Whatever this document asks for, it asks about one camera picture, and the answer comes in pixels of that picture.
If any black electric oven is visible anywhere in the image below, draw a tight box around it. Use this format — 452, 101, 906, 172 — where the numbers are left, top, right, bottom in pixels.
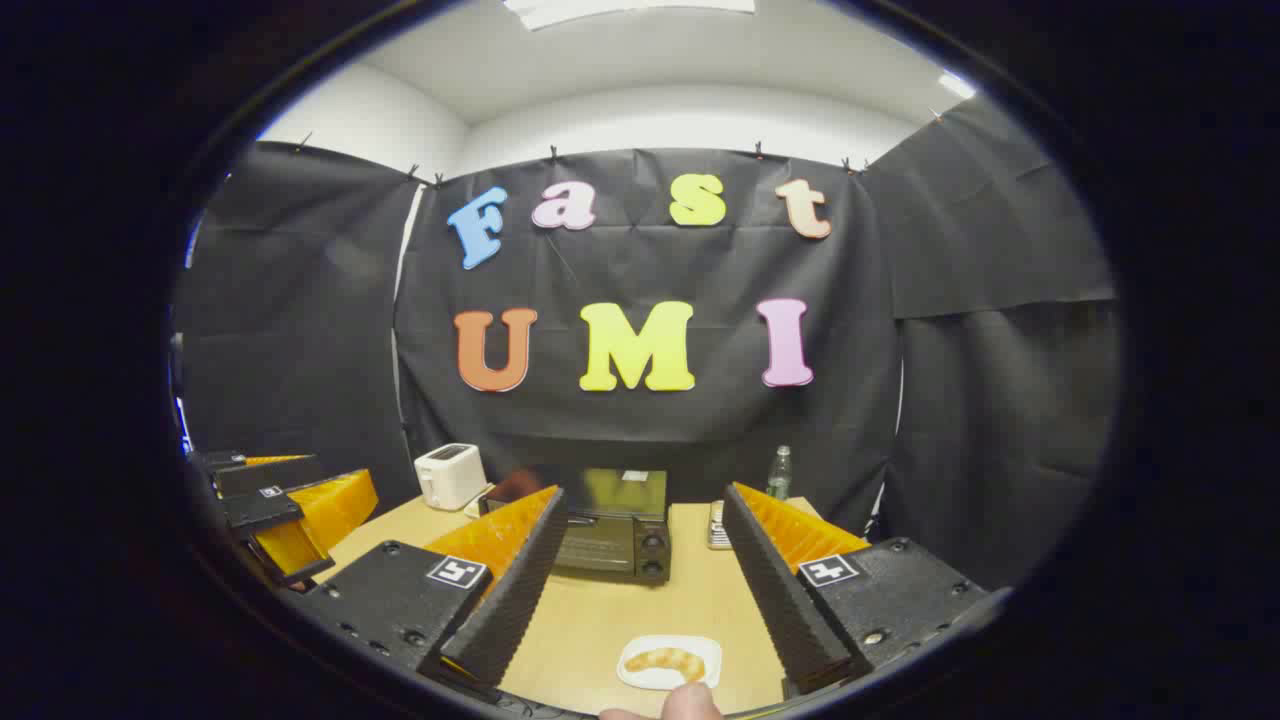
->
478, 466, 673, 586

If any white toaster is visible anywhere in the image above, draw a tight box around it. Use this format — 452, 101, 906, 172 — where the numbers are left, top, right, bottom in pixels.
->
414, 443, 489, 512

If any golden croissant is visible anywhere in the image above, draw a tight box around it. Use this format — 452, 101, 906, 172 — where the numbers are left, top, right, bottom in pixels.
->
623, 647, 707, 684

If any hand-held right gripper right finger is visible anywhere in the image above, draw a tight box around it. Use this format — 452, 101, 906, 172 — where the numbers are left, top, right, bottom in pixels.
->
722, 482, 991, 699

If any white plate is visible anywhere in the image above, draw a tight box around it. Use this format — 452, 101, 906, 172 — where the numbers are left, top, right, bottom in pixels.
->
616, 634, 723, 692

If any black backdrop cloth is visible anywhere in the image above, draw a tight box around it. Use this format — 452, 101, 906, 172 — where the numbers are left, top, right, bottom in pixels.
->
172, 95, 1121, 591

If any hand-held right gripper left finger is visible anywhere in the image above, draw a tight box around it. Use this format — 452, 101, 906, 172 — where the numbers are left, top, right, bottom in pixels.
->
300, 485, 569, 691

